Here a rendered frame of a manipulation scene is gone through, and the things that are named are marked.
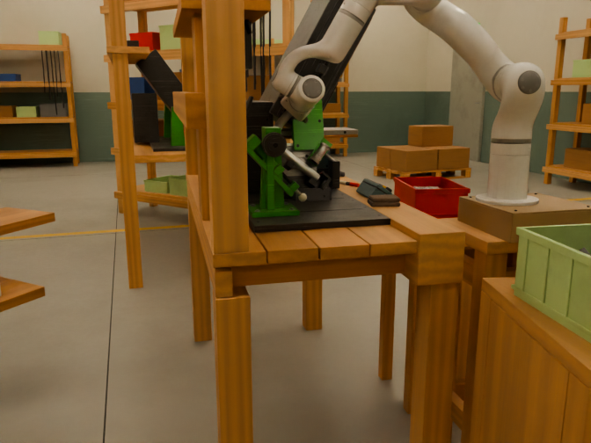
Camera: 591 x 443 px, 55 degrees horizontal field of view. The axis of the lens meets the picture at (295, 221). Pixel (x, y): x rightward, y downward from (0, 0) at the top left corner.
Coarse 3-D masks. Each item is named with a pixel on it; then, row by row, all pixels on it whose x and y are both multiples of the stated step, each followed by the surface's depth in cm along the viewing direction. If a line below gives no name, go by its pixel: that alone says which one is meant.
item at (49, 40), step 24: (0, 48) 900; (24, 48) 909; (48, 48) 920; (48, 72) 927; (72, 96) 988; (0, 120) 922; (24, 120) 932; (48, 120) 943; (72, 120) 953; (72, 144) 965
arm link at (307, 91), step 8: (296, 80) 171; (304, 80) 168; (312, 80) 169; (320, 80) 169; (296, 88) 170; (304, 88) 168; (312, 88) 168; (320, 88) 169; (288, 96) 174; (296, 96) 171; (304, 96) 168; (312, 96) 168; (320, 96) 169; (296, 104) 176; (304, 104) 172; (312, 104) 171
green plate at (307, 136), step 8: (320, 104) 205; (312, 112) 204; (320, 112) 205; (296, 120) 203; (312, 120) 204; (320, 120) 205; (296, 128) 202; (304, 128) 203; (312, 128) 204; (320, 128) 204; (296, 136) 202; (304, 136) 203; (312, 136) 204; (320, 136) 204; (296, 144) 202; (304, 144) 203; (312, 144) 204
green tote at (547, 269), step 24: (528, 240) 131; (552, 240) 123; (576, 240) 138; (528, 264) 132; (552, 264) 123; (576, 264) 115; (528, 288) 132; (552, 288) 123; (576, 288) 115; (552, 312) 123; (576, 312) 116
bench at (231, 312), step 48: (192, 192) 228; (192, 240) 281; (288, 240) 154; (336, 240) 154; (384, 240) 154; (192, 288) 290; (240, 288) 152; (432, 288) 158; (240, 336) 148; (432, 336) 161; (240, 384) 151; (432, 384) 165; (240, 432) 154; (432, 432) 169
